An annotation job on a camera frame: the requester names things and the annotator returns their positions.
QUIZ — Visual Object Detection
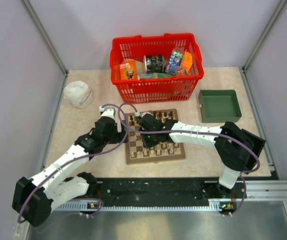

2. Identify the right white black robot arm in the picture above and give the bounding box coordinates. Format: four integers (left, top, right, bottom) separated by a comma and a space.
138, 112, 254, 198

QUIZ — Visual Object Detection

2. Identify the blue snack package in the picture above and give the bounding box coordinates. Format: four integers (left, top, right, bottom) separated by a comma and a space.
164, 46, 185, 75

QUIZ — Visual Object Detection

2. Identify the green plastic tray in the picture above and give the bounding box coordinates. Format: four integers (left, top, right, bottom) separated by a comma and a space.
198, 89, 242, 123

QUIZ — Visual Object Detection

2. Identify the black printed can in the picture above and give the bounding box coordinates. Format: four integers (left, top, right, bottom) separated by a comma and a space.
143, 55, 165, 73

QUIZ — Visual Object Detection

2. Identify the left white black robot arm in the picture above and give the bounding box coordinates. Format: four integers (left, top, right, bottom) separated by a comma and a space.
12, 114, 128, 227

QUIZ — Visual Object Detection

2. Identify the red plastic shopping basket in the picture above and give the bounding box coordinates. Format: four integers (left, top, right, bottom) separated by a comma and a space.
109, 33, 204, 104

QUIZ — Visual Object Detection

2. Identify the black stand block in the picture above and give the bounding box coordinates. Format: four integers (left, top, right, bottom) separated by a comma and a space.
242, 129, 266, 171

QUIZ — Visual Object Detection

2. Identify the white crumpled cloth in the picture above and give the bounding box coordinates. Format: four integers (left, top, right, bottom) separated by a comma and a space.
63, 80, 94, 109

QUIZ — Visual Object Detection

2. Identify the wooden chess board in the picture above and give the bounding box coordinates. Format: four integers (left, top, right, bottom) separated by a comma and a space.
125, 108, 186, 165

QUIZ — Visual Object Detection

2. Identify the orange razor package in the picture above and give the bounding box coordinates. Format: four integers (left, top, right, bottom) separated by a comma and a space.
119, 59, 137, 81

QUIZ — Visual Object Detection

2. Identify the black mounting base rail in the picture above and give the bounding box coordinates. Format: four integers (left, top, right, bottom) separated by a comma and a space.
68, 176, 237, 208

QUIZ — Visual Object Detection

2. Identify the green pouch package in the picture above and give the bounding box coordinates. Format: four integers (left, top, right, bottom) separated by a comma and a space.
138, 72, 172, 79

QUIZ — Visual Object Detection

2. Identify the orange carton package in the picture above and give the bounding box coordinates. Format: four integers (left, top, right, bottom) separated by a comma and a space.
175, 51, 193, 77

